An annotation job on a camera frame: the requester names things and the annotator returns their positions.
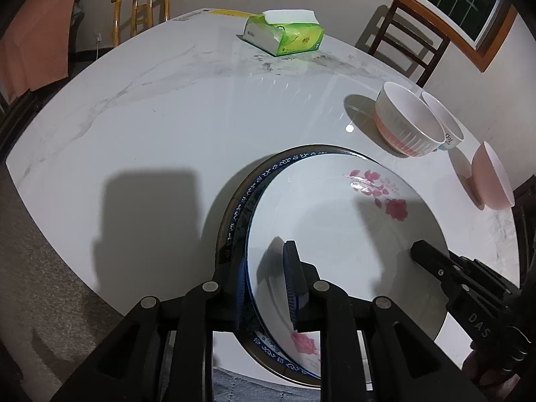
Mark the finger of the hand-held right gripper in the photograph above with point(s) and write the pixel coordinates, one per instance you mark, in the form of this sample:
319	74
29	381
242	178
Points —
452	284
490	282

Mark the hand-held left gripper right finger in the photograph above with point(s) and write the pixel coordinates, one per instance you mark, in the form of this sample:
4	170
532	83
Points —
293	293

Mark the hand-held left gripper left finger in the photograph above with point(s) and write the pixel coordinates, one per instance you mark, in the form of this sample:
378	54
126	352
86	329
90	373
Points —
240	289

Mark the large blue floral plate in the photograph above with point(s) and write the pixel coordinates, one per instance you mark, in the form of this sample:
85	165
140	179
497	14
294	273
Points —
220	234

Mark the white plate with pink flowers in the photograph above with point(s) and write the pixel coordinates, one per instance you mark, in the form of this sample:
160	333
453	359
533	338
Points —
335	226

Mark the pink bowl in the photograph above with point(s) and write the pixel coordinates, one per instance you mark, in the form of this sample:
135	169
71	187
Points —
488	184

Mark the white bowl with dark print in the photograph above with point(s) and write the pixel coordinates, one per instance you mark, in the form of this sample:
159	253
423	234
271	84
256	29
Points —
450	132

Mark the white ribbed bowl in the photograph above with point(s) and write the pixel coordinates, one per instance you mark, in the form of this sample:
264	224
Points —
402	130

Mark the dark wooden furniture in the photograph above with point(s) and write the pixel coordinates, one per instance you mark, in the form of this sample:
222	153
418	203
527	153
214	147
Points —
525	234

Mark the person's grey trousers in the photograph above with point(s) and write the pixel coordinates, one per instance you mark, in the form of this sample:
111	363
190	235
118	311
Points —
251	389

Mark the green tissue pack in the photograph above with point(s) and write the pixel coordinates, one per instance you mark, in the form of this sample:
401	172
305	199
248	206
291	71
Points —
289	37

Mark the dark wooden chair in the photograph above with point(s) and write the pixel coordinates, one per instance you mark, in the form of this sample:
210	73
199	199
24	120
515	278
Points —
418	29

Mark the orange cloth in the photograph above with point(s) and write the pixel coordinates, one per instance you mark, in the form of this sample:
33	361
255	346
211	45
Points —
33	37

